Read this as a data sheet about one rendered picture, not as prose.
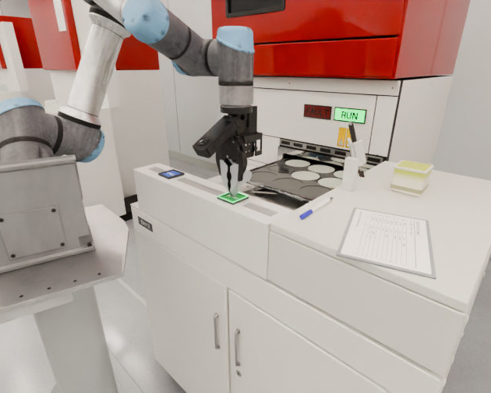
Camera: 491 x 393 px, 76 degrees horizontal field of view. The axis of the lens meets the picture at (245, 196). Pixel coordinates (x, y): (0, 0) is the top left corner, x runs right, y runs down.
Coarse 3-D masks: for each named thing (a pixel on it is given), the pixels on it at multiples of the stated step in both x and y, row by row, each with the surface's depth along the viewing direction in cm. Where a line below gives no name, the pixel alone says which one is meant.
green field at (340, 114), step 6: (336, 108) 112; (342, 108) 111; (336, 114) 113; (342, 114) 111; (348, 114) 110; (354, 114) 109; (360, 114) 107; (348, 120) 110; (354, 120) 109; (360, 120) 108
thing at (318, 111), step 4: (308, 108) 120; (312, 108) 119; (316, 108) 118; (320, 108) 117; (324, 108) 116; (328, 108) 114; (308, 112) 121; (312, 112) 120; (316, 112) 118; (320, 112) 117; (324, 112) 116; (328, 112) 115; (312, 116) 120; (316, 116) 119; (320, 116) 118; (324, 116) 116; (328, 116) 115
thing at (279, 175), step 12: (264, 168) 118; (276, 168) 119; (288, 168) 119; (300, 168) 118; (336, 168) 118; (252, 180) 106; (264, 180) 107; (276, 180) 107; (288, 180) 107; (300, 180) 106; (312, 180) 106; (288, 192) 97; (300, 192) 97; (312, 192) 97; (324, 192) 97
